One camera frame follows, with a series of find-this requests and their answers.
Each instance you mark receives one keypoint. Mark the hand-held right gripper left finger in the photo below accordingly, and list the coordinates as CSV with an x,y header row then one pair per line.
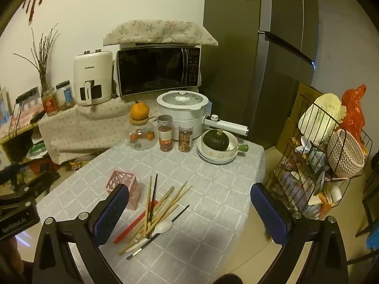
x,y
114,213

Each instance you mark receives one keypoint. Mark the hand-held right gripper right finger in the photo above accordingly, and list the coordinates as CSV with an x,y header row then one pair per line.
x,y
268,213

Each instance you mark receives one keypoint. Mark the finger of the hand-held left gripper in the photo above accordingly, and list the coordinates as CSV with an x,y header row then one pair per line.
x,y
11,169
35,185

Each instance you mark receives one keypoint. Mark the red plastic spoon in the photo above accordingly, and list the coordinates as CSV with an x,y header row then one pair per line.
x,y
130,229

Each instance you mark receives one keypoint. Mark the pink perforated utensil holder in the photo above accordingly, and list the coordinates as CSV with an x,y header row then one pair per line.
x,y
118,177

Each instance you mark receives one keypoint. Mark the black chopstick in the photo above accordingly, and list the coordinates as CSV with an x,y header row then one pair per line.
x,y
148,241
154,189
181,212

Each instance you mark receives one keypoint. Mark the pile of bamboo chopsticks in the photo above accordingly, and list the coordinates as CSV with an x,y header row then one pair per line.
x,y
161,210

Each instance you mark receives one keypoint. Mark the white plastic fork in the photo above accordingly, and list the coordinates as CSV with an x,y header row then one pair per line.
x,y
162,227

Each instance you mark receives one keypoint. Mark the wooden shelf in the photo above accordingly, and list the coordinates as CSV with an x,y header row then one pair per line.
x,y
17,134

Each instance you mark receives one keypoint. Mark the pink spiral notebook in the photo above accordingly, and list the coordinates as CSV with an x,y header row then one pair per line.
x,y
26,112

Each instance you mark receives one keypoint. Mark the framed colourful picture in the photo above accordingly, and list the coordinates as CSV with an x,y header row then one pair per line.
x,y
4,109

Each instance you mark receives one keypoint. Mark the floral beige tablecloth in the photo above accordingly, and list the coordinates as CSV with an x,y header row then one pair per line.
x,y
83,130

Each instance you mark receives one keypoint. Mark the red label glass jar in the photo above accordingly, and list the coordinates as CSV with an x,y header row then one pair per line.
x,y
49,103

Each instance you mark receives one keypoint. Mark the black power strip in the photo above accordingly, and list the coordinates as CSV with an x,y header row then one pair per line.
x,y
28,94

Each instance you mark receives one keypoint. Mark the stack of white plates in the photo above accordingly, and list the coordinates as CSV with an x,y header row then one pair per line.
x,y
213,159

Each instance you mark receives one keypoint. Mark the round glass jar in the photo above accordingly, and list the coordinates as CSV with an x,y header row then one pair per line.
x,y
142,137

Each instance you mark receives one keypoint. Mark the glass vase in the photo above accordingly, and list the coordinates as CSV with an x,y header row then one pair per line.
x,y
44,85

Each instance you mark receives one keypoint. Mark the dark green pumpkin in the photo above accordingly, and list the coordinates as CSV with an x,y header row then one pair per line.
x,y
214,140

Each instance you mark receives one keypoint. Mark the blue label plastic jar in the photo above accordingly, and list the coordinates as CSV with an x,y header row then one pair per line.
x,y
65,96

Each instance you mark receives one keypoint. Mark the tall red spice jar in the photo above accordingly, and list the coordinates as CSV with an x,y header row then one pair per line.
x,y
165,133

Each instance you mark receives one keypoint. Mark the woven basket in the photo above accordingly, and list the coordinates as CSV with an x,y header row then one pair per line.
x,y
346,153

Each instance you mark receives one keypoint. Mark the cardboard box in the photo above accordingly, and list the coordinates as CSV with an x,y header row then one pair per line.
x,y
296,118

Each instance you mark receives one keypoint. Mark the short snack jar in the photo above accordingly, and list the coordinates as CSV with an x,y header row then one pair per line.
x,y
185,139

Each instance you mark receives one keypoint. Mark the dark chair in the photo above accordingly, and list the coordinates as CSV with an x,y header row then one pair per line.
x,y
370,201

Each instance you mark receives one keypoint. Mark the orange fruit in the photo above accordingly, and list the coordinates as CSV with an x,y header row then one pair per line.
x,y
139,111

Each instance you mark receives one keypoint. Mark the napa cabbage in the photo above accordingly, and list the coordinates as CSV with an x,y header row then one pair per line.
x,y
319,115

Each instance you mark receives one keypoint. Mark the dried branches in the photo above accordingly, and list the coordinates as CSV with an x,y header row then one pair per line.
x,y
44,56

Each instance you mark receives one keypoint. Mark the white electric cooking pot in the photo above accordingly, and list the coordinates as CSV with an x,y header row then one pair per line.
x,y
180,106

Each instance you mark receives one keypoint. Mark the white air fryer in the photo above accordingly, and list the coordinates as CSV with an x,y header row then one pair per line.
x,y
93,71

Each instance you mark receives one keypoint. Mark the orange plastic bag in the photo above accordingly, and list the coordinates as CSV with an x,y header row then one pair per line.
x,y
353,109

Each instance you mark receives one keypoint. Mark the black microwave oven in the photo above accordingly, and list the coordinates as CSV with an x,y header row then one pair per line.
x,y
154,71

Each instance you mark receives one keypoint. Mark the grey refrigerator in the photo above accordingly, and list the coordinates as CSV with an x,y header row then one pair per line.
x,y
237,65

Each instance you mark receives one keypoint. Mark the floral microwave cover cloth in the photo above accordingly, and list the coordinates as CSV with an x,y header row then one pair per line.
x,y
160,32

